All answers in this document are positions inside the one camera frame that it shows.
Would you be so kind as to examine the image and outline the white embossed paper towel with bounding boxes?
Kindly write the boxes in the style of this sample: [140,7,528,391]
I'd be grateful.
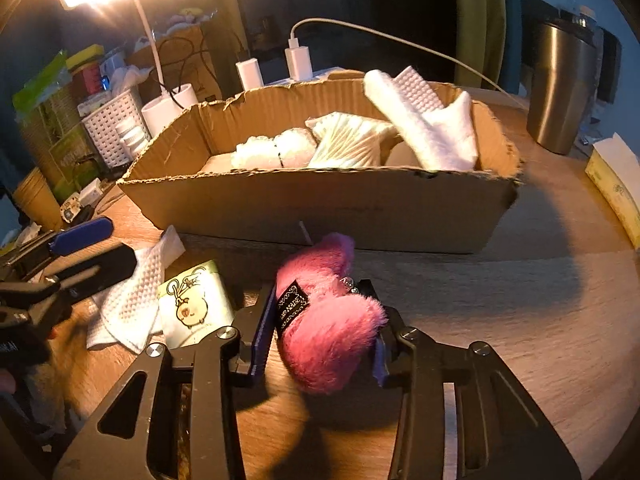
[86,226,184,354]

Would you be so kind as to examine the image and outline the pink fluffy plush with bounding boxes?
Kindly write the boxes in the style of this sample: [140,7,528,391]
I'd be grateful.
[276,233,387,394]

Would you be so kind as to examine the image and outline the white cloth bag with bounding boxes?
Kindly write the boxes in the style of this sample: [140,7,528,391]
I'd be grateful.
[305,112,398,169]

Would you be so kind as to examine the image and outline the person's left hand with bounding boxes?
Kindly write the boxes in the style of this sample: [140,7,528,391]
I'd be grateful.
[0,370,16,394]

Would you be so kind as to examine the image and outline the stack of paper cups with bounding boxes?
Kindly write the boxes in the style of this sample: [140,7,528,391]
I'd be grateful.
[12,168,63,231]

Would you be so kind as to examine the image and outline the brown cardboard box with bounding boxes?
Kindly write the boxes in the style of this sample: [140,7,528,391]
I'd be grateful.
[118,70,522,254]

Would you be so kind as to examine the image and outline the white plastic basket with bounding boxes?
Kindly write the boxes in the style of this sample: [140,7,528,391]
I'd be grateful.
[81,87,151,168]

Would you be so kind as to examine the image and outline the white pill bottle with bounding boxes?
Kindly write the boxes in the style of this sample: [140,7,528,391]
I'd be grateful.
[116,116,150,160]

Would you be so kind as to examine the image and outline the green paper cup package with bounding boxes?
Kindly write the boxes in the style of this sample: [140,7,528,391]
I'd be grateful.
[12,50,105,204]

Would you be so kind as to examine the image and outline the red thread spool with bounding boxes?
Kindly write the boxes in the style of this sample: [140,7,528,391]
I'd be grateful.
[70,61,103,102]

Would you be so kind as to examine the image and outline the brown paper bag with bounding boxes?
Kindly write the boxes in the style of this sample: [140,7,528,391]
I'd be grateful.
[126,25,222,103]

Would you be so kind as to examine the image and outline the yellow tissue pack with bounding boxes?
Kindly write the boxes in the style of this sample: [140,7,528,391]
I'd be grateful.
[585,133,640,252]

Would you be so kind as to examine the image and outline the stainless steel tumbler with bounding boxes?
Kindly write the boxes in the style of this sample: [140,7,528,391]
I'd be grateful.
[526,20,597,155]

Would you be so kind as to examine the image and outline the white charger with black cable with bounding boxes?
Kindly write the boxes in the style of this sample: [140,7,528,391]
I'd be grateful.
[235,58,264,91]

